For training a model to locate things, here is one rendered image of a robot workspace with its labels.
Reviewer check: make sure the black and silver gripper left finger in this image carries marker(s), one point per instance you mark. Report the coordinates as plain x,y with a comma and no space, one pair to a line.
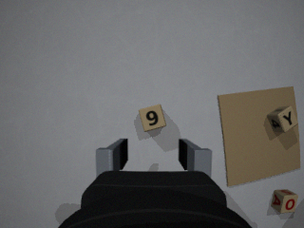
112,158

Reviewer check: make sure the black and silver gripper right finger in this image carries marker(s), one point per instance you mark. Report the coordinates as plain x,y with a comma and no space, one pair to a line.
194,158

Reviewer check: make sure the tan flat mat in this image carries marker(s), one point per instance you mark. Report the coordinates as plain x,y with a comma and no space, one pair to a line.
252,150

